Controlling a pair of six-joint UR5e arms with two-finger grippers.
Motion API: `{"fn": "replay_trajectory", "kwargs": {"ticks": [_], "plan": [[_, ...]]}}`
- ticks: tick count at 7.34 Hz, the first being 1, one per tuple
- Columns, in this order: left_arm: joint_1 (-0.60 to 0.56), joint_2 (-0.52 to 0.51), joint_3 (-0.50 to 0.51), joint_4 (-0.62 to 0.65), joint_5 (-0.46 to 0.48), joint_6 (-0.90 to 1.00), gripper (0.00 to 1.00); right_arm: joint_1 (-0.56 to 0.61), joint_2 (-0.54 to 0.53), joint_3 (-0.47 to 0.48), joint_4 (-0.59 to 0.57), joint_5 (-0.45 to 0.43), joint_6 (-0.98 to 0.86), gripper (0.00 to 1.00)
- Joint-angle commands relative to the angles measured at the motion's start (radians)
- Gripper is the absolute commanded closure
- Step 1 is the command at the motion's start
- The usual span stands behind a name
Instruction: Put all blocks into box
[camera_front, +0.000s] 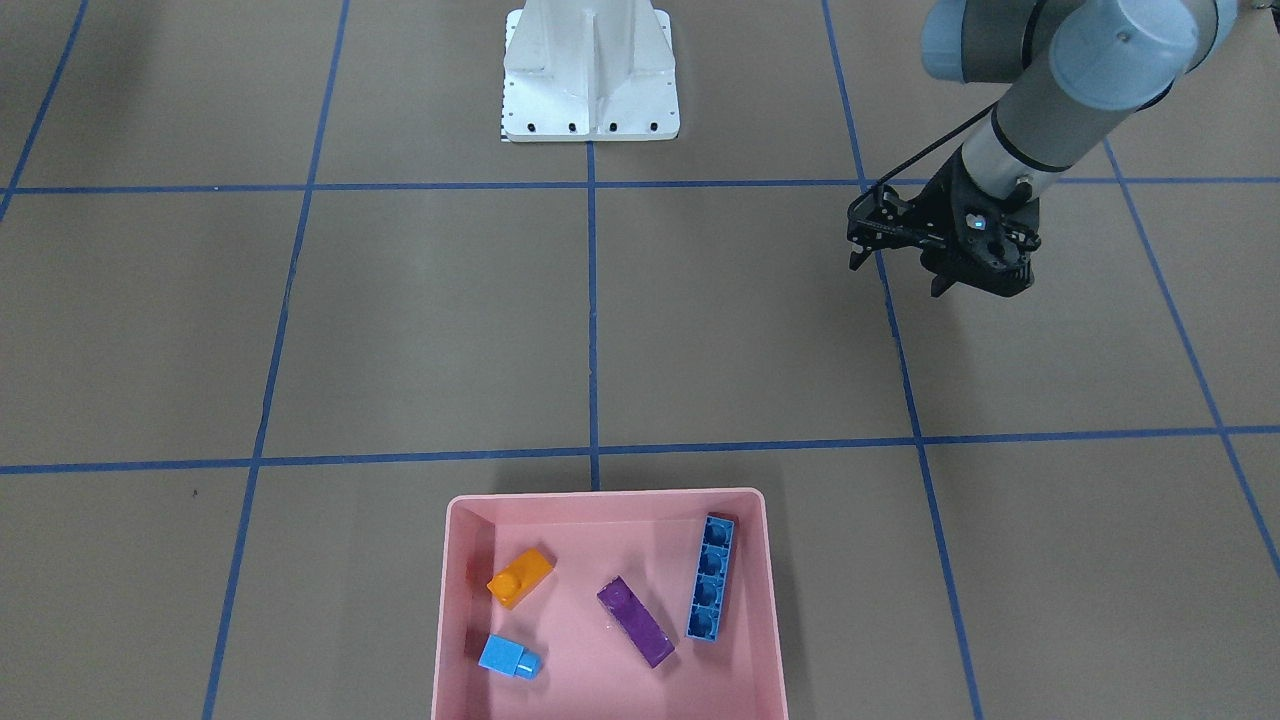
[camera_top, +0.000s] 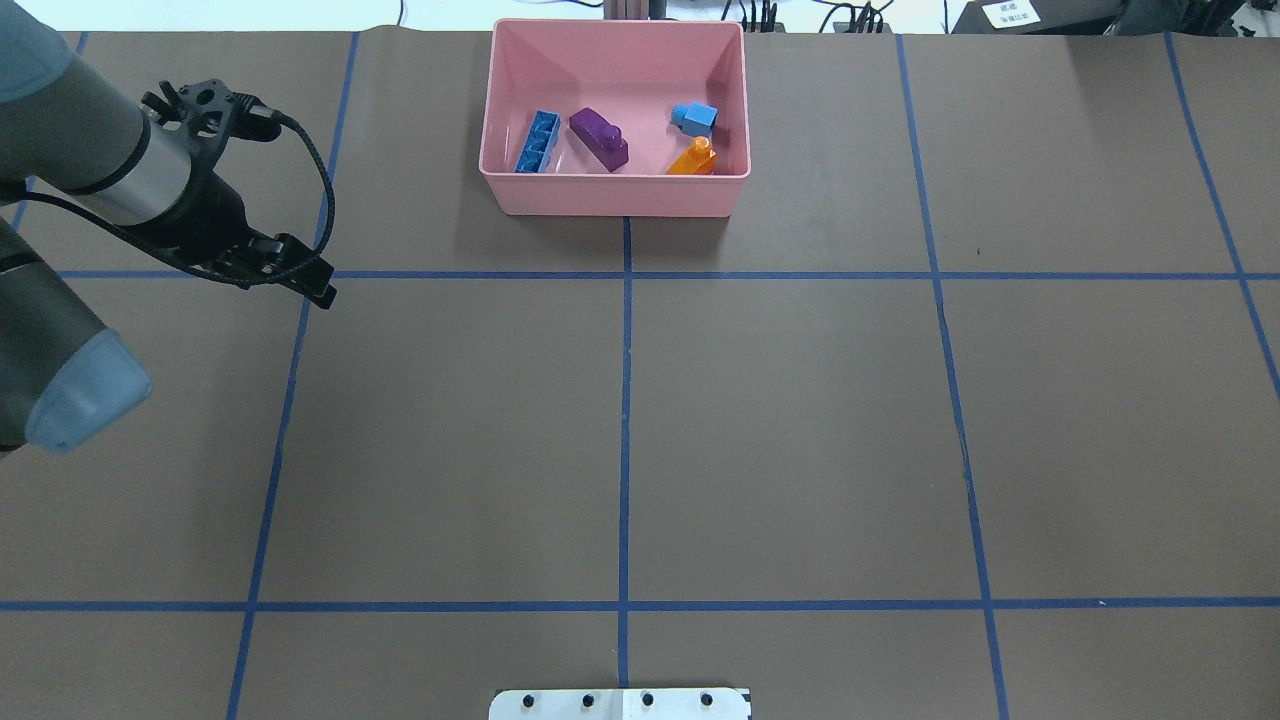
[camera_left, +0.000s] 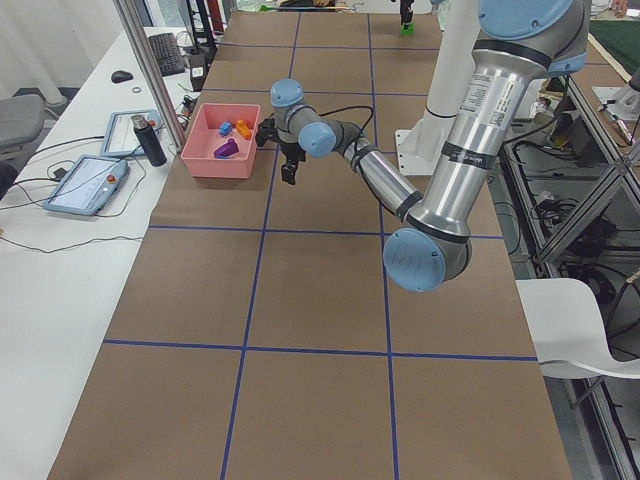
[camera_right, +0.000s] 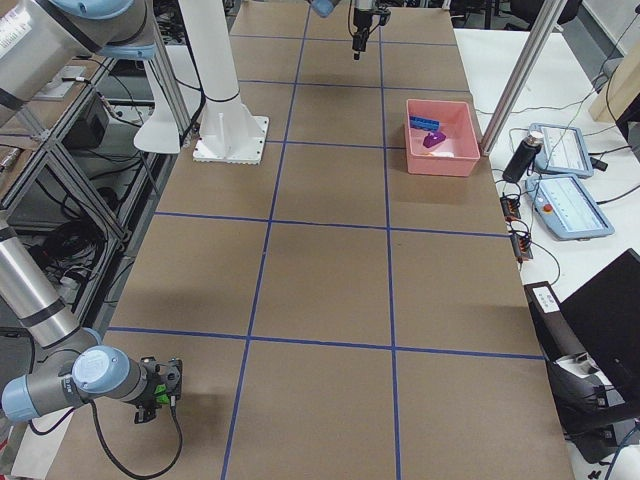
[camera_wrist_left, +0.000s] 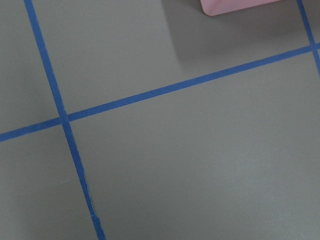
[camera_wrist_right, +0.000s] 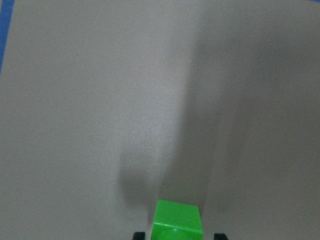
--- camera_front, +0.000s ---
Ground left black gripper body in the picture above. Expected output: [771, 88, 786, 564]
[918, 150, 1041, 299]

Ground long blue toy block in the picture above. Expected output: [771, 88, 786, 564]
[685, 514, 736, 643]

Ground purple toy block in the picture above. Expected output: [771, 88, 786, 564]
[596, 577, 675, 669]

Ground orange toy block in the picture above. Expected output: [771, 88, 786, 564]
[485, 547, 556, 610]

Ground small blue toy block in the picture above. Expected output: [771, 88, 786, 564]
[477, 634, 543, 682]

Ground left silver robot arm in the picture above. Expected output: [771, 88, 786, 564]
[916, 1, 1240, 297]

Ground pink plastic box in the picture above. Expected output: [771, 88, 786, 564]
[431, 488, 788, 719]

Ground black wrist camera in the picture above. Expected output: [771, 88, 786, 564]
[846, 184, 941, 272]

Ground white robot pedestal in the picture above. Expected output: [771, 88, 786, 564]
[500, 1, 681, 143]

